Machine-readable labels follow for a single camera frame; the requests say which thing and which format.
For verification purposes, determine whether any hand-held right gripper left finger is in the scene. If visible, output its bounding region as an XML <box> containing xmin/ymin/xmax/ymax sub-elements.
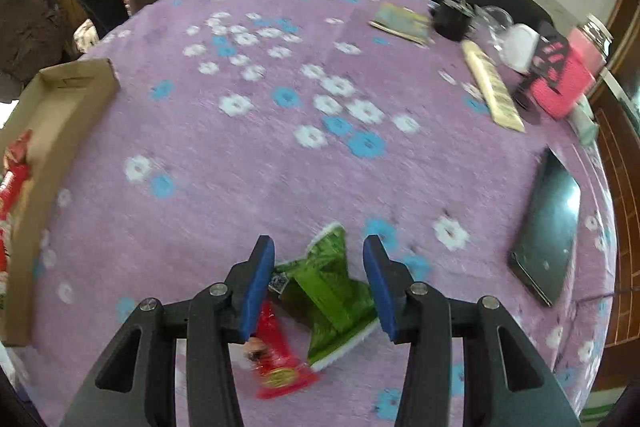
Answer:
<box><xmin>59</xmin><ymin>234</ymin><xmax>277</xmax><ymax>427</ymax></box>

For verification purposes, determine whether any wooden cabinet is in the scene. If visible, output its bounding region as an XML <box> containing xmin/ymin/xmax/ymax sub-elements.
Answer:
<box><xmin>585</xmin><ymin>0</ymin><xmax>640</xmax><ymax>393</ymax></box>

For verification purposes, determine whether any shallow cardboard box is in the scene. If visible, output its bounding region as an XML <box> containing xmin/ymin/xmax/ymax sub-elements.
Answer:
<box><xmin>0</xmin><ymin>58</ymin><xmax>121</xmax><ymax>348</ymax></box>

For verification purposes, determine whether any thin printed booklet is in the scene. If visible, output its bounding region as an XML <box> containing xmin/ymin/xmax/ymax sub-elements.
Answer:
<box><xmin>369</xmin><ymin>3</ymin><xmax>433</xmax><ymax>45</ymax></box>

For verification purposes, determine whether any black tablet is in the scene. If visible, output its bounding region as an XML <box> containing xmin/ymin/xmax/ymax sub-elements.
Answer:
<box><xmin>509</xmin><ymin>147</ymin><xmax>583</xmax><ymax>308</ymax></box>

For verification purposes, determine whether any black pink printed cloth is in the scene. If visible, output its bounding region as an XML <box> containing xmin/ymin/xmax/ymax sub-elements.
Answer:
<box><xmin>512</xmin><ymin>22</ymin><xmax>571</xmax><ymax>110</ymax></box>

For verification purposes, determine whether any pink knitted item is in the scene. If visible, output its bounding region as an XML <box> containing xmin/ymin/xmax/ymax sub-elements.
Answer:
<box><xmin>530</xmin><ymin>29</ymin><xmax>598</xmax><ymax>120</ymax></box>

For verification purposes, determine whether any cream long box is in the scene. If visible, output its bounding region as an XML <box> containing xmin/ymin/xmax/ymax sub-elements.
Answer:
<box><xmin>460</xmin><ymin>39</ymin><xmax>526</xmax><ymax>132</ymax></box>

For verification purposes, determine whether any floral cloth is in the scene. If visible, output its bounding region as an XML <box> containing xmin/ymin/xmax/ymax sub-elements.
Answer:
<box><xmin>74</xmin><ymin>19</ymin><xmax>101</xmax><ymax>55</ymax></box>

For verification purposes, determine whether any purple floral blanket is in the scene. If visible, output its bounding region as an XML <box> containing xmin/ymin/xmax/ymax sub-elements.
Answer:
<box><xmin>15</xmin><ymin>0</ymin><xmax>618</xmax><ymax>427</ymax></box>

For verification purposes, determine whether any mint green pack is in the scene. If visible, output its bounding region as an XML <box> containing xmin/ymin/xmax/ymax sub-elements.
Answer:
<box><xmin>570</xmin><ymin>99</ymin><xmax>601</xmax><ymax>148</ymax></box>

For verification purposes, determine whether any black cup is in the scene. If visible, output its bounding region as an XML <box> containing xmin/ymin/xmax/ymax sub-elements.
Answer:
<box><xmin>431</xmin><ymin>0</ymin><xmax>473</xmax><ymax>42</ymax></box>

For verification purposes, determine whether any dark brown cloth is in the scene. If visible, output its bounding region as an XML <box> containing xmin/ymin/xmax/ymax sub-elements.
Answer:
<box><xmin>0</xmin><ymin>0</ymin><xmax>76</xmax><ymax>102</ymax></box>

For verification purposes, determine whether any red foil snack packet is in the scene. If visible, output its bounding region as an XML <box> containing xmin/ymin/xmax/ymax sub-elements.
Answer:
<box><xmin>0</xmin><ymin>129</ymin><xmax>33</xmax><ymax>220</ymax></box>

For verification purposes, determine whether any lidded glass jar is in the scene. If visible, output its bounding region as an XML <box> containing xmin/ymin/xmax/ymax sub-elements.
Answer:
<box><xmin>577</xmin><ymin>13</ymin><xmax>615</xmax><ymax>62</ymax></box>

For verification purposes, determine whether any red yellow-label snack packet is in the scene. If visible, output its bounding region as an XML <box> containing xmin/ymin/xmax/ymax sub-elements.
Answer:
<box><xmin>242</xmin><ymin>299</ymin><xmax>321</xmax><ymax>400</ymax></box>

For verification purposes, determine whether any green zigzag-edged snack packet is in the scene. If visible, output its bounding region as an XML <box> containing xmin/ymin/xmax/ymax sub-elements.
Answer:
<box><xmin>272</xmin><ymin>223</ymin><xmax>380</xmax><ymax>370</ymax></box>

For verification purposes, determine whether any white cup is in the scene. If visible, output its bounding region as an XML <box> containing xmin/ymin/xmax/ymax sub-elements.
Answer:
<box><xmin>500</xmin><ymin>23</ymin><xmax>541</xmax><ymax>75</ymax></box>

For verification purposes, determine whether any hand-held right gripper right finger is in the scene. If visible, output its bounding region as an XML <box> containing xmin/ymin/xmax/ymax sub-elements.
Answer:
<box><xmin>362</xmin><ymin>234</ymin><xmax>583</xmax><ymax>427</ymax></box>

